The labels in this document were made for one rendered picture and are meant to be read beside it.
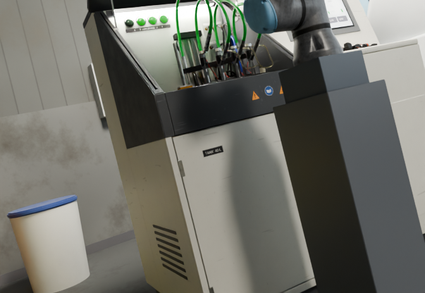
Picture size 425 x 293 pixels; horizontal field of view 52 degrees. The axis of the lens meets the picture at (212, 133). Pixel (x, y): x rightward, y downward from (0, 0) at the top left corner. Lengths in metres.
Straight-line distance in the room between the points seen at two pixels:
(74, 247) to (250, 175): 1.75
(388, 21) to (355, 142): 2.12
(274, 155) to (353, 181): 0.58
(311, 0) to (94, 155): 3.00
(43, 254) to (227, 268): 1.70
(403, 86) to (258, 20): 1.17
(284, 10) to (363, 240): 0.65
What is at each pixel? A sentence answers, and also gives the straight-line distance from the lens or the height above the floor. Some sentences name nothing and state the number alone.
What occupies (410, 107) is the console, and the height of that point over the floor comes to 0.66.
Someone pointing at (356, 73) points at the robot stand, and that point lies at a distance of 1.33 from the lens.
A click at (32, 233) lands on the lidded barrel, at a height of 0.41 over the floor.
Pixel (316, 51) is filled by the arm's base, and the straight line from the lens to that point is 1.29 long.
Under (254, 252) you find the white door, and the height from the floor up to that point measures 0.29.
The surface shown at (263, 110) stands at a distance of 1.73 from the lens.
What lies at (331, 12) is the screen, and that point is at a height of 1.23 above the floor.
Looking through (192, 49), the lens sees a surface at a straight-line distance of 2.24.
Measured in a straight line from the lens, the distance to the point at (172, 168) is 1.55.
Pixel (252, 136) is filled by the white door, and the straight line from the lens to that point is 1.69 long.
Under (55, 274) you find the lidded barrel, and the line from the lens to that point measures 3.14.
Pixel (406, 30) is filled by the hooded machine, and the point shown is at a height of 1.11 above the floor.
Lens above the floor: 0.77
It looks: level
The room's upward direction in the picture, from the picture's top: 14 degrees counter-clockwise
